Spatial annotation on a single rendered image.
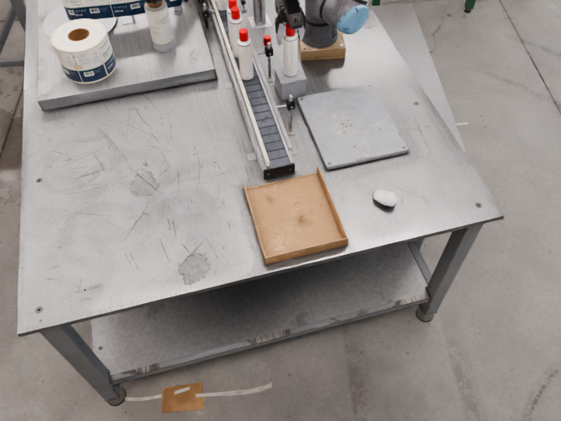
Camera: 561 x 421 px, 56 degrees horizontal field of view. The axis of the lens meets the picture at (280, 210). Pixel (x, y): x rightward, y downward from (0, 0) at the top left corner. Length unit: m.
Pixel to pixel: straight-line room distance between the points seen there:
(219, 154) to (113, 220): 0.42
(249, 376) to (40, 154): 1.21
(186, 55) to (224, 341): 1.14
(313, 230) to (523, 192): 1.64
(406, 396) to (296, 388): 0.45
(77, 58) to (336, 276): 1.33
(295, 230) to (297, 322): 0.61
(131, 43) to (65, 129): 0.47
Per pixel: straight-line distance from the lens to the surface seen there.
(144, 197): 1.78
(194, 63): 2.16
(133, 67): 2.19
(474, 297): 2.60
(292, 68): 1.97
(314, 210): 1.69
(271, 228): 1.64
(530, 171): 3.16
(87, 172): 1.92
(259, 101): 1.96
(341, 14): 2.03
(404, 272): 2.32
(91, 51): 2.09
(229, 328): 2.16
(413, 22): 2.48
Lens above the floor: 2.20
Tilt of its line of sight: 54 degrees down
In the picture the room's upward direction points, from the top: 1 degrees counter-clockwise
